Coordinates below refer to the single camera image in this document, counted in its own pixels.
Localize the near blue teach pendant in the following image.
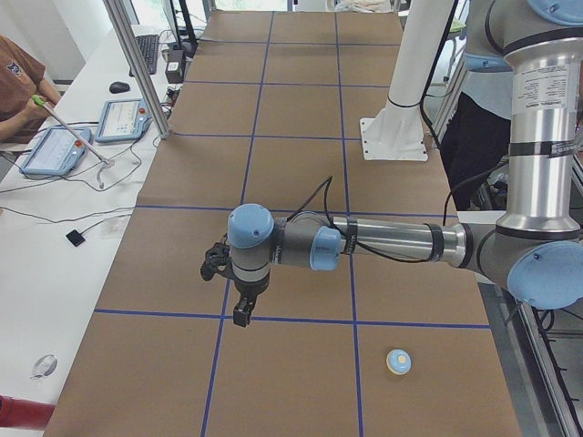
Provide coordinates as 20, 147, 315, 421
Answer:
20, 127, 86, 177

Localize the black power adapter box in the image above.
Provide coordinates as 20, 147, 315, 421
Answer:
165, 49, 186, 84

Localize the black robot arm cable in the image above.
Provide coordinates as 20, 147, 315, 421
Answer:
290, 175, 445, 264

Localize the aluminium frame post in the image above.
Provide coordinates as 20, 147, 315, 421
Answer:
103, 0, 170, 139

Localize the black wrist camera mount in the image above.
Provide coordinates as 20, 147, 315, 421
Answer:
199, 234, 235, 281

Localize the person in dark clothes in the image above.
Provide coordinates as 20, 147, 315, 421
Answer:
440, 71, 514, 210

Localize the far blue teach pendant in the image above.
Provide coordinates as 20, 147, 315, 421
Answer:
96, 99, 151, 143

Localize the clear tape roll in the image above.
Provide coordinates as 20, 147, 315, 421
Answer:
30, 354, 58, 380

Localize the black monitor stand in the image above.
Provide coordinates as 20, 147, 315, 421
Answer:
169, 0, 198, 58

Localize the blue call bell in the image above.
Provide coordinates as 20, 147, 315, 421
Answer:
385, 349, 412, 375

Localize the white camera pole stand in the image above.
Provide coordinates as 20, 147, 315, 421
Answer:
360, 0, 456, 162

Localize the brown paper table cover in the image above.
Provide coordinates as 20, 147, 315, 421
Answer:
46, 12, 520, 436

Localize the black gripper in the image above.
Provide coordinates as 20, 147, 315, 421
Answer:
232, 276, 269, 327

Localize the person in brown shirt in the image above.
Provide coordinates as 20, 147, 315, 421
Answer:
1, 36, 61, 149

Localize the black computer mouse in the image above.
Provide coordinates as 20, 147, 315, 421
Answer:
108, 81, 131, 94

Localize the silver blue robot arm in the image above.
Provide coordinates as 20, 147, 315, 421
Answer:
222, 1, 582, 327

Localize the small black square pad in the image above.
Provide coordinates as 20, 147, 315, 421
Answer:
66, 229, 86, 247

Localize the green handled reacher stick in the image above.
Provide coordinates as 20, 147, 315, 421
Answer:
32, 95, 115, 168

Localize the blue teach pendant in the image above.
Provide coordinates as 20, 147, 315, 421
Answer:
96, 99, 151, 143
20, 127, 86, 177

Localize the black keyboard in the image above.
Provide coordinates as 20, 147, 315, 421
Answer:
135, 35, 159, 75

